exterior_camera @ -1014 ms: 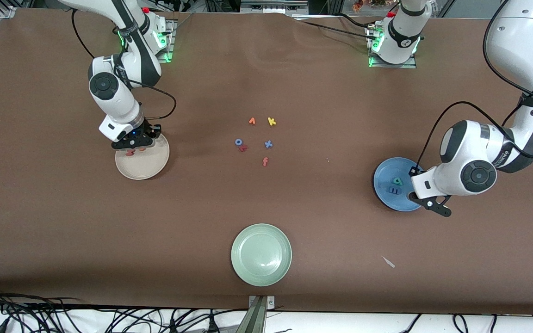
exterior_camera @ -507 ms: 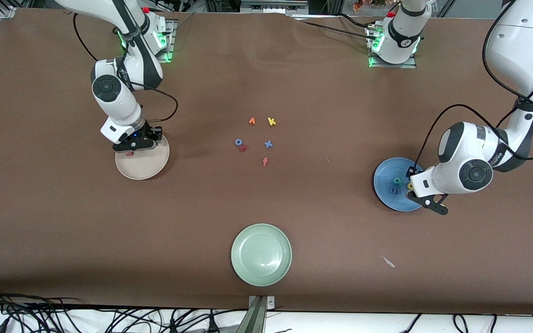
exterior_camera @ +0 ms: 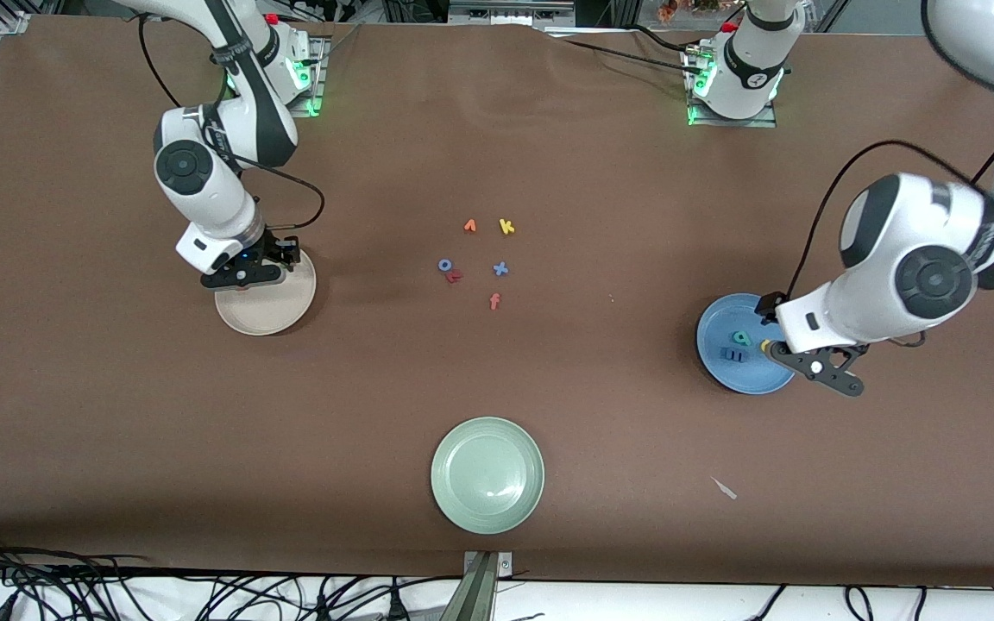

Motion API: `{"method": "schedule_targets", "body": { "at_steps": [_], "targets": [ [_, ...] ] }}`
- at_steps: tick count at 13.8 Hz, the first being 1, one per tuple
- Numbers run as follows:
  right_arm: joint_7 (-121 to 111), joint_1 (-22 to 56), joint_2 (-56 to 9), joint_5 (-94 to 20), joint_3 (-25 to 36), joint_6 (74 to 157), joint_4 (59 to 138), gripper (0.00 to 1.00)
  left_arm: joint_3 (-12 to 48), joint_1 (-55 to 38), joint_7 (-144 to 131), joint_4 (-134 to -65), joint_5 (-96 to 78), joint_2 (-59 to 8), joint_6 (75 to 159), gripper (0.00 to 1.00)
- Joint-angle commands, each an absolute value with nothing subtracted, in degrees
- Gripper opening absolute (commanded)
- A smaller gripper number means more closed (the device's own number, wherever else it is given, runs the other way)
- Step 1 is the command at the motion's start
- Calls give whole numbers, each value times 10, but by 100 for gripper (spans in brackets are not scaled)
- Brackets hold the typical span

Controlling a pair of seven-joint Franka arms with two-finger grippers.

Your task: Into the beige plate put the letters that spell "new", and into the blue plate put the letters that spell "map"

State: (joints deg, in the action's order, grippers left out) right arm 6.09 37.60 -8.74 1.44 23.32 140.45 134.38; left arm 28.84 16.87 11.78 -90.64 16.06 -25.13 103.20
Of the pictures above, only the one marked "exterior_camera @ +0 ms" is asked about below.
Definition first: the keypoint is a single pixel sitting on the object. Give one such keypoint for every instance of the white paper scrap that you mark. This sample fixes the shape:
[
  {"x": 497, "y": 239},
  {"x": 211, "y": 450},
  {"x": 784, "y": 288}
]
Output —
[{"x": 724, "y": 488}]

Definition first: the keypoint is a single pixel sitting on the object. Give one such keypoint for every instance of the blue plate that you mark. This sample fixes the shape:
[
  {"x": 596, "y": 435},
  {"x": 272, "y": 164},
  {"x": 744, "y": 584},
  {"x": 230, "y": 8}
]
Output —
[{"x": 734, "y": 375}]

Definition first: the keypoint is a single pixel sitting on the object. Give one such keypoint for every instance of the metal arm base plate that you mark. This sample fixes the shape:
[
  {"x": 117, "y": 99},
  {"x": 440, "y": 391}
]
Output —
[
  {"x": 322, "y": 52},
  {"x": 734, "y": 123}
]

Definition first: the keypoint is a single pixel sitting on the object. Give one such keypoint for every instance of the aluminium corner bracket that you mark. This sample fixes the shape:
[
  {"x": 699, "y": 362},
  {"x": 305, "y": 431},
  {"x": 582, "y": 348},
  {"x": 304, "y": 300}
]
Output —
[{"x": 14, "y": 22}]

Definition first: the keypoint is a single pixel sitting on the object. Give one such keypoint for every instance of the black equipment rack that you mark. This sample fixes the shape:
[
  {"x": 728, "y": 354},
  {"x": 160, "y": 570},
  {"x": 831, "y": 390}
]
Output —
[{"x": 506, "y": 10}]

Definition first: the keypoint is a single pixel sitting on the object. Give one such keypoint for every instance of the dried orange flowers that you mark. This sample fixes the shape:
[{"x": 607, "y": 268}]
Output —
[{"x": 670, "y": 9}]

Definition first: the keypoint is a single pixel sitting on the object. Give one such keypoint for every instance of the pale green plate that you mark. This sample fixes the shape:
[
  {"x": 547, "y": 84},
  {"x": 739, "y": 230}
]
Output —
[{"x": 487, "y": 476}]

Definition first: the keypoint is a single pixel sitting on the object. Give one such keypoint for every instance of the beige brown plate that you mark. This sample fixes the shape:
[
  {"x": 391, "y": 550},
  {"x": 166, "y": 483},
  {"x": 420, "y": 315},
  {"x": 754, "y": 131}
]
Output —
[{"x": 277, "y": 306}]

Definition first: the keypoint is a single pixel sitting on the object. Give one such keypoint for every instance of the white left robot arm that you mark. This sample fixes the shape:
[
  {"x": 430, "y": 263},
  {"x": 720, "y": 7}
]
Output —
[{"x": 933, "y": 280}]

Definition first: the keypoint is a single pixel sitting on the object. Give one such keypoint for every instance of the blue foam letter m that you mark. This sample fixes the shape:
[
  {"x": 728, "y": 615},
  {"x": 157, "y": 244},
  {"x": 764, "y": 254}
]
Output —
[{"x": 732, "y": 354}]

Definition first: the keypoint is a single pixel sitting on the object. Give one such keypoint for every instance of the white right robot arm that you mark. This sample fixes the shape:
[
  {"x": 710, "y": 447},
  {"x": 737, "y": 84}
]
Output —
[{"x": 186, "y": 168}]

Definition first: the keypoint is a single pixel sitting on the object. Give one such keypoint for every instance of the aluminium stand profile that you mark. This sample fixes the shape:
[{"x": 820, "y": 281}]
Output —
[{"x": 481, "y": 591}]

